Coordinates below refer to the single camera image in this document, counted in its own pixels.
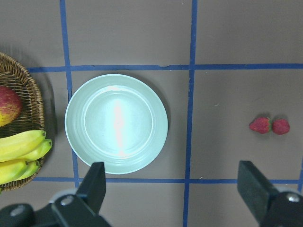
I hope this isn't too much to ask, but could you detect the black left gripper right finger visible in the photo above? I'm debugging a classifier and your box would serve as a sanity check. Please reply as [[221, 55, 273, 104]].
[[237, 160, 280, 224]]

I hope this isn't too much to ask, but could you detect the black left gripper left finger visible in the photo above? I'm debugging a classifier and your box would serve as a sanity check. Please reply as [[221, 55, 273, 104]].
[[76, 162, 106, 214]]

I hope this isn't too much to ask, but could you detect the red strawberry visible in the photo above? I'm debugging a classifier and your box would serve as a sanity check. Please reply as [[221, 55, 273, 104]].
[[249, 117, 272, 134], [272, 119, 290, 135]]

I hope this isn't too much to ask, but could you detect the light green plate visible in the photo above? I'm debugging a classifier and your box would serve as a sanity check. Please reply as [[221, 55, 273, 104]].
[[65, 74, 169, 175]]

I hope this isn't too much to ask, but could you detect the yellow banana bunch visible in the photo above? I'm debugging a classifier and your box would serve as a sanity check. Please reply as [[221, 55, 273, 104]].
[[0, 130, 52, 185]]

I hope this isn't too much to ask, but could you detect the red yellow apple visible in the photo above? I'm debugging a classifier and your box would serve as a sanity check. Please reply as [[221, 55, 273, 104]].
[[0, 86, 22, 127]]

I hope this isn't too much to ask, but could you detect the brown wicker basket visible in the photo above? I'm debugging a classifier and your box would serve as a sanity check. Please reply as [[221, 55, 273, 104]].
[[0, 53, 52, 192]]

